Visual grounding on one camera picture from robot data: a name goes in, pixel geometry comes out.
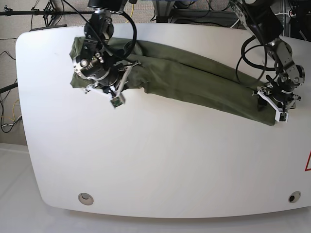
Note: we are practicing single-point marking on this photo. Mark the left table grommet hole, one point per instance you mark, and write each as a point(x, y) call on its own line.
point(85, 199)

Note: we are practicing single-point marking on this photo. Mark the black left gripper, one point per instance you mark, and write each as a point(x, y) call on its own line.
point(281, 89)

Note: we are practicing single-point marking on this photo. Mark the green T-shirt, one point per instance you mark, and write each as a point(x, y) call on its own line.
point(181, 75)

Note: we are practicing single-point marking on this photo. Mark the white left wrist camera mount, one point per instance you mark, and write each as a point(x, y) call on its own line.
point(282, 112)

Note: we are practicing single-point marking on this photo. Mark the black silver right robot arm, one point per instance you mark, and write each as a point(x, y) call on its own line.
point(93, 62)

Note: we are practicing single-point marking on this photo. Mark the right table grommet hole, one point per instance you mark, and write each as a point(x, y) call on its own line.
point(294, 197)

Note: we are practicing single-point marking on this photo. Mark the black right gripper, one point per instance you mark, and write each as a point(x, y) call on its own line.
point(108, 76)

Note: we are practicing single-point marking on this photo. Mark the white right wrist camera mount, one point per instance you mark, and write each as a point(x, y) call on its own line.
point(114, 94)

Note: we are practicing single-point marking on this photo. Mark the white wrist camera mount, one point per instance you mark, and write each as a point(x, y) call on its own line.
point(114, 94)
point(282, 112)

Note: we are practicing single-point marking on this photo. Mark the table grommet hole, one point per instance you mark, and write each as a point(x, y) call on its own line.
point(294, 197)
point(85, 199)

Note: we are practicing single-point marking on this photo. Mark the black tripod stand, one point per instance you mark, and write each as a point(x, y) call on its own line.
point(49, 13)

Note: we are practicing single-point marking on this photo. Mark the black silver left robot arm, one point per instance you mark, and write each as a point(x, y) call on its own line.
point(258, 18)

